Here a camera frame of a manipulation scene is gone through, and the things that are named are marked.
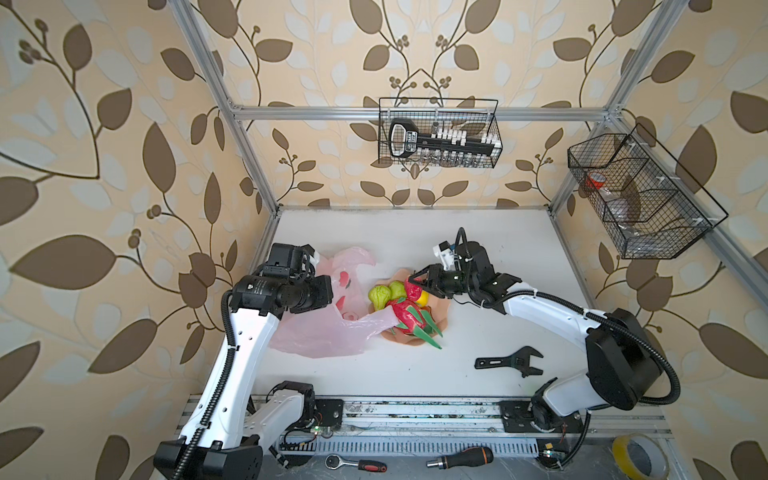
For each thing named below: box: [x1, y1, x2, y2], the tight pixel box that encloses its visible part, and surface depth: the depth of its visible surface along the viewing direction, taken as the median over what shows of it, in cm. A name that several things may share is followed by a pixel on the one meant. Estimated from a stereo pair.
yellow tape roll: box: [612, 433, 669, 480], surface depth 69 cm
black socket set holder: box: [389, 118, 501, 166], surface depth 86 cm
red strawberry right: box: [404, 278, 423, 302], surface depth 80 cm
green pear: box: [368, 285, 392, 311], surface depth 88 cm
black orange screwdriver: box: [426, 447, 494, 470], surface depth 68 cm
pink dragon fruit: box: [387, 298, 443, 349], surface depth 84 cm
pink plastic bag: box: [270, 247, 399, 358], surface depth 77 cm
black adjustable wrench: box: [474, 346, 544, 378], surface depth 84 cm
